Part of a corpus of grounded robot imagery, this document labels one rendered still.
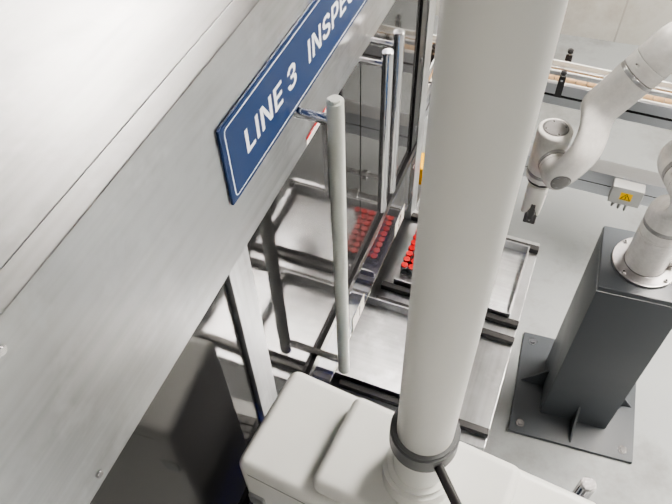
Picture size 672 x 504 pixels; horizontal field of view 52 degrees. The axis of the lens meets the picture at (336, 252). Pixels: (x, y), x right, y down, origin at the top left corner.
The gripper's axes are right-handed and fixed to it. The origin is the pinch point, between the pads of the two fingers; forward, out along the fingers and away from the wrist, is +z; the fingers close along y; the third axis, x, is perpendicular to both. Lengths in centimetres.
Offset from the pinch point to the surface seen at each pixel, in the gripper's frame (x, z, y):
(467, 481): 2, -48, 97
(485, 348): -1.5, 22.3, 31.0
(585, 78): 5, 14, -85
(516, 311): 3.8, 22.3, 16.1
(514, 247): -1.8, 20.8, -5.5
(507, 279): -1.1, 22.1, 6.0
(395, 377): -22, 22, 48
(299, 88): -34, -82, 65
